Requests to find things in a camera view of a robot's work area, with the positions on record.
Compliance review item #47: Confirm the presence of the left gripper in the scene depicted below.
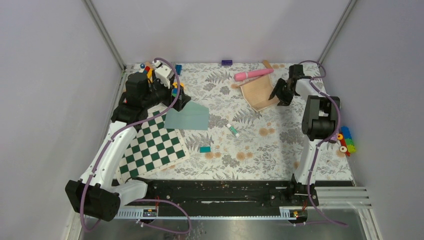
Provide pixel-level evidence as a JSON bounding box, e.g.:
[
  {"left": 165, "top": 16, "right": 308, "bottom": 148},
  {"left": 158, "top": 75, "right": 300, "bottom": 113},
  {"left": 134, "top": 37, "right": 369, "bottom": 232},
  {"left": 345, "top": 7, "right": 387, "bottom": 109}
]
[{"left": 142, "top": 70, "right": 191, "bottom": 111}]

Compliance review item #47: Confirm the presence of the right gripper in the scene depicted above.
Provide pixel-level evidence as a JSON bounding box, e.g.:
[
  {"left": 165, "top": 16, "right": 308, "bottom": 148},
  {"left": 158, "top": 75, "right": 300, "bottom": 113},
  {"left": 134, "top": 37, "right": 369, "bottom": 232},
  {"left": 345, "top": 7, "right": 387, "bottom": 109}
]
[{"left": 269, "top": 78, "right": 297, "bottom": 107}]

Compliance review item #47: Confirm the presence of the green white glue stick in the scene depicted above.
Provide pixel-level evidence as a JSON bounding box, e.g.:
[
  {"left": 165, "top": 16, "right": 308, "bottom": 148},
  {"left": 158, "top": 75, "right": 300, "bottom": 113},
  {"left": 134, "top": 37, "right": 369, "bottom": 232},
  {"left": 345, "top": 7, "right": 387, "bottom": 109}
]
[{"left": 226, "top": 123, "right": 240, "bottom": 138}]

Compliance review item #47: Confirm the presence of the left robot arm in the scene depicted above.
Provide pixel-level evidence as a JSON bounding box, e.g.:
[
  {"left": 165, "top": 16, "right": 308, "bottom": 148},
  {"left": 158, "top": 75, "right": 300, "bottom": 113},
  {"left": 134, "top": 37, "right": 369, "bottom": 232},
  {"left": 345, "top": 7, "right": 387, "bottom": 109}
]
[{"left": 65, "top": 70, "right": 191, "bottom": 228}]

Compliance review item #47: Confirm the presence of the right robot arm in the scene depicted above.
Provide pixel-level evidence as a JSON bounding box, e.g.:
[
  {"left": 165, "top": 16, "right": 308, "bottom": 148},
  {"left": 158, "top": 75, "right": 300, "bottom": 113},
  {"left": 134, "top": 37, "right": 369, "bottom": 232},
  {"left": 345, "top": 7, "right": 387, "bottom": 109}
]
[{"left": 269, "top": 64, "right": 341, "bottom": 206}]

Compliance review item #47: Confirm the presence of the blue lego brick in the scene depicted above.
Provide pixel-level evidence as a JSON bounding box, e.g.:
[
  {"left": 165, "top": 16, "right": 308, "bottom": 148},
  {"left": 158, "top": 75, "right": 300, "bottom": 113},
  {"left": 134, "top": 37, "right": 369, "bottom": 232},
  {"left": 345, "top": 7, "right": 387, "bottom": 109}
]
[{"left": 175, "top": 64, "right": 183, "bottom": 76}]

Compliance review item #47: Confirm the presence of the wooden block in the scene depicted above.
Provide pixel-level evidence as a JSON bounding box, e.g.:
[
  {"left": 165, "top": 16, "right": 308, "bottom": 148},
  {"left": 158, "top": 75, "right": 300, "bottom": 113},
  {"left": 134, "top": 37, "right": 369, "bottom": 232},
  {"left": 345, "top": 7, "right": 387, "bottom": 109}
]
[{"left": 262, "top": 60, "right": 273, "bottom": 69}]

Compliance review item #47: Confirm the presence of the pink cylinder marker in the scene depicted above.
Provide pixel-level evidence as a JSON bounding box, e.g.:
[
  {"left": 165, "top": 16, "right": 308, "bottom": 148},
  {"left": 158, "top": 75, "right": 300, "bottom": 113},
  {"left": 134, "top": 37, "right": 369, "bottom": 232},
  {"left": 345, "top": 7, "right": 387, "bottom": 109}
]
[{"left": 233, "top": 68, "right": 274, "bottom": 82}]

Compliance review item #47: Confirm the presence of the floral table mat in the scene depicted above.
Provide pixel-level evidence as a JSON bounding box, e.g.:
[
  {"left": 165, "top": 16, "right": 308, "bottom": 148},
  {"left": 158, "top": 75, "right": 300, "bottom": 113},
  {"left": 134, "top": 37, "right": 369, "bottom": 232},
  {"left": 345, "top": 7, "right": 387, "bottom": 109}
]
[{"left": 124, "top": 62, "right": 354, "bottom": 181}]

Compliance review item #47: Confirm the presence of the purple small brick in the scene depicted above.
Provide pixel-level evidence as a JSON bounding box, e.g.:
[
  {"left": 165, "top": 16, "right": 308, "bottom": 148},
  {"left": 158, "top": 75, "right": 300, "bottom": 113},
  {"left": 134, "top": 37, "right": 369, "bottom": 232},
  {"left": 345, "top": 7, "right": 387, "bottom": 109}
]
[{"left": 221, "top": 59, "right": 233, "bottom": 66}]

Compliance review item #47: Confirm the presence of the small teal block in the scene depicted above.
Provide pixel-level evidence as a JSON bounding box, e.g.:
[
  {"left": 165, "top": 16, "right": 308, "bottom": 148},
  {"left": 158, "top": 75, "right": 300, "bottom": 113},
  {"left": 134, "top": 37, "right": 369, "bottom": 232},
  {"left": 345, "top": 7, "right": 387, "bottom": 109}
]
[{"left": 199, "top": 146, "right": 211, "bottom": 153}]

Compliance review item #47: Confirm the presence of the green white checkerboard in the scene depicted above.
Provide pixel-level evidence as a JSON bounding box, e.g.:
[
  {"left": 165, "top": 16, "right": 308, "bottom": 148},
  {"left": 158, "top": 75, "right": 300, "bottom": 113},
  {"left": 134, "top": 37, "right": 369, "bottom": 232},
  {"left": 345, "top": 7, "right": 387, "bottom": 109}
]
[{"left": 115, "top": 114, "right": 190, "bottom": 184}]

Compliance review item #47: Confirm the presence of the colourful stacked brick toy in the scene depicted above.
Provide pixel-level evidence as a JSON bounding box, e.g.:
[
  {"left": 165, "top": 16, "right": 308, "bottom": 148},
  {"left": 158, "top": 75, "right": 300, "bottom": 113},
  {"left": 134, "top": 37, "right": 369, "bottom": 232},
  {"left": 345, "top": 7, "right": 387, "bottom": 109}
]
[{"left": 336, "top": 126, "right": 357, "bottom": 157}]

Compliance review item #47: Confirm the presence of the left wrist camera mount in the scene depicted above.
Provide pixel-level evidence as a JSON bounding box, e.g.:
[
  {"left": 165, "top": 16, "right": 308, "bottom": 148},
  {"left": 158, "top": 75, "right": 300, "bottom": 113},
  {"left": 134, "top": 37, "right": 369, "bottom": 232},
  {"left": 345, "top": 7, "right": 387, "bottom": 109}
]
[{"left": 152, "top": 60, "right": 174, "bottom": 89}]

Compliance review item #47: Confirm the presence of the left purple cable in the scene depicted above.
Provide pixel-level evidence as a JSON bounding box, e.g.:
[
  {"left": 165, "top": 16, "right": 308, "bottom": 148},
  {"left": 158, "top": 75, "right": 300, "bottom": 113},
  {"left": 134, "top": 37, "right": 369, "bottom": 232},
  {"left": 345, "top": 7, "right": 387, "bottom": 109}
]
[{"left": 79, "top": 57, "right": 193, "bottom": 235}]

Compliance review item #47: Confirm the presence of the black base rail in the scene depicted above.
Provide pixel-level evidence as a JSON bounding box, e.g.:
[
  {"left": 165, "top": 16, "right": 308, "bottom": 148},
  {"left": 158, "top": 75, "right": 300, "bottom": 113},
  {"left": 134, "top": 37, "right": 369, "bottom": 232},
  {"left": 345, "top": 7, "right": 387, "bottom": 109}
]
[{"left": 127, "top": 180, "right": 319, "bottom": 217}]

